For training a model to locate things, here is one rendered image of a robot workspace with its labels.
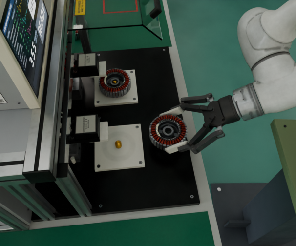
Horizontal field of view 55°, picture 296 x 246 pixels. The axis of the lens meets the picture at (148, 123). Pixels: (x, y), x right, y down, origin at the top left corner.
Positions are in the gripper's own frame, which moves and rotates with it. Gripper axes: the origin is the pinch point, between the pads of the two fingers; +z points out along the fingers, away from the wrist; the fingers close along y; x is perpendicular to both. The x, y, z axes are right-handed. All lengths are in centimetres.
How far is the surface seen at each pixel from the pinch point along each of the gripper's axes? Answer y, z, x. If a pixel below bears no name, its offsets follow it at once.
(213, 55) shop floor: -114, -7, 101
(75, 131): 2.0, 18.7, -19.8
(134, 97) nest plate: -18.6, 11.2, 0.5
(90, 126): 0.8, 15.3, -17.9
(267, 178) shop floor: -13, -14, 105
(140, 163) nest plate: 6.6, 11.0, 0.6
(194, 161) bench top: 6.2, -2.0, 11.9
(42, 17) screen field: -12.6, 8.6, -42.4
